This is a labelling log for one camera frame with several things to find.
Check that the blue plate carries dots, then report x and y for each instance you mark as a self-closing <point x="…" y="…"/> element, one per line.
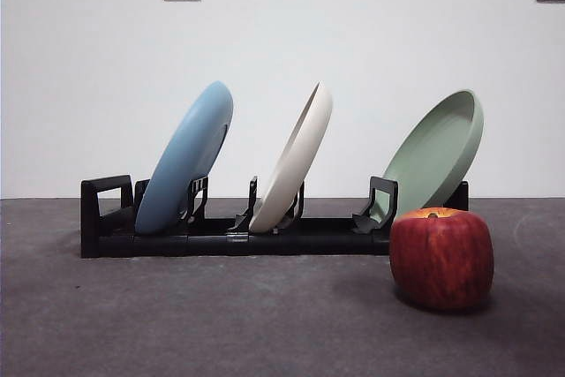
<point x="176" y="165"/>

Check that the red apple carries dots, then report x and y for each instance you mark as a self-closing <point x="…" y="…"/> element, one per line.
<point x="441" y="258"/>

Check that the cream white plate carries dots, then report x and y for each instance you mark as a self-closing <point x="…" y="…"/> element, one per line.
<point x="296" y="165"/>

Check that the black plastic plate rack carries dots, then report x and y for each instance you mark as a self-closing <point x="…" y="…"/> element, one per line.
<point x="203" y="244"/>

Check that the pale green plate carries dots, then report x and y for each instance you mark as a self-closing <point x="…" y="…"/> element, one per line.
<point x="437" y="143"/>

